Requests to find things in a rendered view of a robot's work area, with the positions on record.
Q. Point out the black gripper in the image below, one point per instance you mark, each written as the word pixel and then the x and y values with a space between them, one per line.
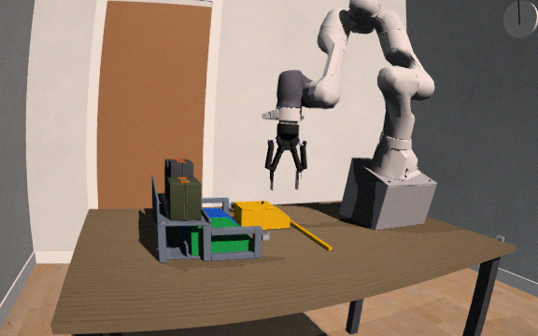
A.
pixel 287 138

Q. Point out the orange-yellow long bar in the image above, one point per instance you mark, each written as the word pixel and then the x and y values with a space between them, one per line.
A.
pixel 313 237

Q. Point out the grey metal bin shelf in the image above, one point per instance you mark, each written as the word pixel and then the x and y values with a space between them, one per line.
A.
pixel 174 242

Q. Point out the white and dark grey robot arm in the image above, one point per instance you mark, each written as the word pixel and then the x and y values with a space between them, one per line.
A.
pixel 393 156

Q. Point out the yellow bin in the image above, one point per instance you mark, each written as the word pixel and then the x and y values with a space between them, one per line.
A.
pixel 260 214

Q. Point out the blue open bin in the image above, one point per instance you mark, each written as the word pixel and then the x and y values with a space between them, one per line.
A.
pixel 212 212

